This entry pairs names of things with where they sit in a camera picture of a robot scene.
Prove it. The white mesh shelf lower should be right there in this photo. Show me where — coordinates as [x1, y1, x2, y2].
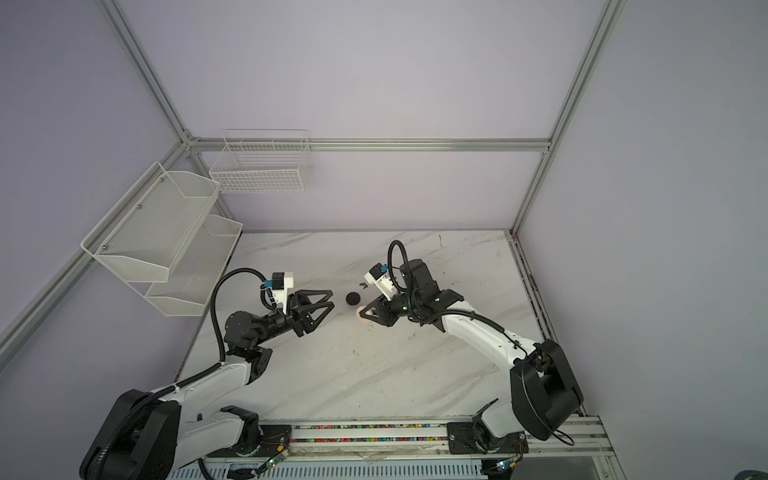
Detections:
[144, 215, 242, 317]

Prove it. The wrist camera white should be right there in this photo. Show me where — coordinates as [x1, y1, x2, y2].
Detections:
[260, 272, 294, 314]
[364, 263, 398, 301]

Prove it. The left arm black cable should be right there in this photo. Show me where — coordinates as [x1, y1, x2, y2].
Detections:
[209, 267, 268, 363]

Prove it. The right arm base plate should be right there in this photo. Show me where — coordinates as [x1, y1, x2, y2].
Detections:
[446, 422, 529, 455]

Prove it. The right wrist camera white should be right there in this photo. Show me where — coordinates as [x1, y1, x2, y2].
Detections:
[364, 263, 398, 301]

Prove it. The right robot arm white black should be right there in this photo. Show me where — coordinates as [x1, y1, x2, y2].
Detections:
[360, 259, 584, 450]

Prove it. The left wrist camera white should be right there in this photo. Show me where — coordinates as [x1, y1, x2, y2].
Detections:
[260, 272, 294, 314]

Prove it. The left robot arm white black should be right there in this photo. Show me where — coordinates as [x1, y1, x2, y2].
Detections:
[79, 290, 334, 479]

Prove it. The white mesh shelf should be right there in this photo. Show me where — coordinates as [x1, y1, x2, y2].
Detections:
[144, 215, 242, 317]
[80, 162, 221, 283]

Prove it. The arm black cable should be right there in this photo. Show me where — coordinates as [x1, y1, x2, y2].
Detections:
[209, 267, 268, 363]
[386, 239, 577, 447]

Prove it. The pink round charging case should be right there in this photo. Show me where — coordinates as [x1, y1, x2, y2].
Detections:
[356, 307, 370, 323]

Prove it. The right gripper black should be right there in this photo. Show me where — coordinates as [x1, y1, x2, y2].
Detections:
[354, 292, 419, 330]

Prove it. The black earbud charging case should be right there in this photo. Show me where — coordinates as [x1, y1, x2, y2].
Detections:
[345, 292, 361, 306]

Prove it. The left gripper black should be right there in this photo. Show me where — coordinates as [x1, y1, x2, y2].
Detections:
[255, 291, 334, 347]

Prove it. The white mesh shelf upper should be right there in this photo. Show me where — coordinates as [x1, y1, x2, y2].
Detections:
[80, 162, 221, 283]

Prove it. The white wire basket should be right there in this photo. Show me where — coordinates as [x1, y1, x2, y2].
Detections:
[209, 129, 313, 194]

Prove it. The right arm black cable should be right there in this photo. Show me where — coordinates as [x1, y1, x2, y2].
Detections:
[386, 239, 577, 447]

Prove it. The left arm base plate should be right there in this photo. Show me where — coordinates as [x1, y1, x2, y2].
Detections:
[207, 424, 292, 458]

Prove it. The aluminium mounting rail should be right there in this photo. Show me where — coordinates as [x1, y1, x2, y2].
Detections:
[201, 416, 615, 461]

